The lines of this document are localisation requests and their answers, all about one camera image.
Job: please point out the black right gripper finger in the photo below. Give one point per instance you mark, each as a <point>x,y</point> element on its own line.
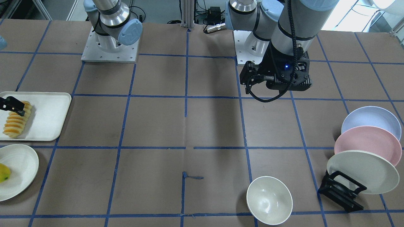
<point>13,105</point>

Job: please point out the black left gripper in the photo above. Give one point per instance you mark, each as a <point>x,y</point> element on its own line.
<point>273,64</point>

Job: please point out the yellow ridged bread loaf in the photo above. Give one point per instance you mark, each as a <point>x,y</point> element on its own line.
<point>15,124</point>

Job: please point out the blue plate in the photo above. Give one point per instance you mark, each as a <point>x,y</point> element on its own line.
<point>373,116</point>

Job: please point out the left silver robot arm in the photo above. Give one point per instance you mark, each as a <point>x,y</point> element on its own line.
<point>289,26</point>

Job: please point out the white round plate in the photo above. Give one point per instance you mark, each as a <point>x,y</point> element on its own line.
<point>23,162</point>

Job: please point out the pink plate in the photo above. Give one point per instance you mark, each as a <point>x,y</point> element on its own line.
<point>372,139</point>

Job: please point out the black plate rack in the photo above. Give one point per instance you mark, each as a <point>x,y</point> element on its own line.
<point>339,193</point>

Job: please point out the cream plate in rack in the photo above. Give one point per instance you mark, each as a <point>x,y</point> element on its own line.
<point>371,170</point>

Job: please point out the white rectangular tray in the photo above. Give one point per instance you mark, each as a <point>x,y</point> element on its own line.
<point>49,110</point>

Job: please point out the yellow lemon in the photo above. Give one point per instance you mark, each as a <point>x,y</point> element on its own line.
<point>5,172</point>

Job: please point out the cream bowl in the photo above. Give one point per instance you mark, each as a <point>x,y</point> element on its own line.
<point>269,200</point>

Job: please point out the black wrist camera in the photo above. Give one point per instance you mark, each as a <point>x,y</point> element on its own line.
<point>252,73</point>

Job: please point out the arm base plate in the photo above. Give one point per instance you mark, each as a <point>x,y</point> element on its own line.
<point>106,49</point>
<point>252,46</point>

